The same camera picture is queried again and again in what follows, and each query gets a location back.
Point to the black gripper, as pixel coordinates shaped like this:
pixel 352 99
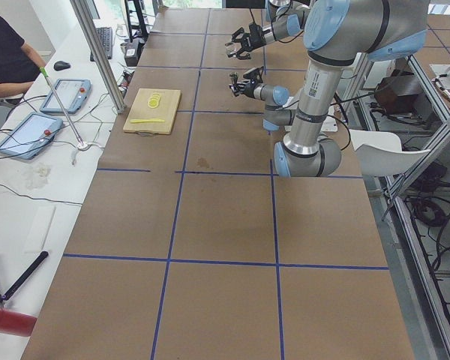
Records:
pixel 256 40
pixel 248 89

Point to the steel jigger measuring cup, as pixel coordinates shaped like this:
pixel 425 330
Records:
pixel 233 81

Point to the clear glass cup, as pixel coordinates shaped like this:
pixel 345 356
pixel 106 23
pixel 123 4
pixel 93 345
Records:
pixel 230 49

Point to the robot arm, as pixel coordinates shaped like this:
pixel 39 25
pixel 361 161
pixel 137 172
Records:
pixel 284 19
pixel 334 33

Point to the lemon slice front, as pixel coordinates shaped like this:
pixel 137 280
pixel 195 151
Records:
pixel 153 105

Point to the wooden cutting board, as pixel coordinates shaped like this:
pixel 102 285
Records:
pixel 169 104

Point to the yellow plastic knife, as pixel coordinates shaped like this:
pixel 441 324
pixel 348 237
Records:
pixel 146 120

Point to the black box on desk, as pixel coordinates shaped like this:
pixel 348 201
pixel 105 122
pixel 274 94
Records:
pixel 132 52

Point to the black keyboard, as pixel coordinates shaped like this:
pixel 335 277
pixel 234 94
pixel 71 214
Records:
pixel 105 37

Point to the white chair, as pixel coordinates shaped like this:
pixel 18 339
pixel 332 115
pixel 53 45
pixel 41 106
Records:
pixel 380 153

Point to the far blue teach pendant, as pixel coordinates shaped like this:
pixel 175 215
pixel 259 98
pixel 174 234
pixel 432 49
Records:
pixel 72 93

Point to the blue teach pendant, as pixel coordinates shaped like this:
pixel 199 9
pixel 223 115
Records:
pixel 31 136
pixel 72 93

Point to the black computer mouse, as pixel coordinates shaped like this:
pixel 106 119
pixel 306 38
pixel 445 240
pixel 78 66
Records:
pixel 61 65

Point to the metal rod green tip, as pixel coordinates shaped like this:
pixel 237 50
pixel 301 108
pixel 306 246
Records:
pixel 81 145

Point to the near blue teach pendant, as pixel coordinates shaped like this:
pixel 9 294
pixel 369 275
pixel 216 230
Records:
pixel 31 136

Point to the person in black shirt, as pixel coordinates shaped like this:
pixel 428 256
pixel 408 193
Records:
pixel 20 63

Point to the white flat box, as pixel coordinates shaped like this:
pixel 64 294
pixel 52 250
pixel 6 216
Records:
pixel 39 229

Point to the red cylinder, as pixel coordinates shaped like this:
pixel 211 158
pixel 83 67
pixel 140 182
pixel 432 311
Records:
pixel 15 323

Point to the aluminium frame post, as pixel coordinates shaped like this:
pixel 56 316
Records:
pixel 84 17

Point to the black handle tool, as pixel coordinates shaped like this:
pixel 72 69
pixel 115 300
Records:
pixel 24 276

